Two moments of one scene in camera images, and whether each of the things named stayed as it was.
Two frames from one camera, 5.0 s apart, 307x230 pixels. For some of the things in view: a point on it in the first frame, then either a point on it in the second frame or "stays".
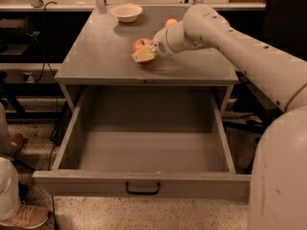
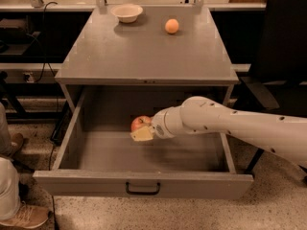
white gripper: x=160 y=43 -> x=158 y=124
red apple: x=142 y=43 -> x=140 y=122
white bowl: x=127 y=12 stays
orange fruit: x=171 y=22 stays
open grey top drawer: x=160 y=142 stays
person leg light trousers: x=10 y=192 stays
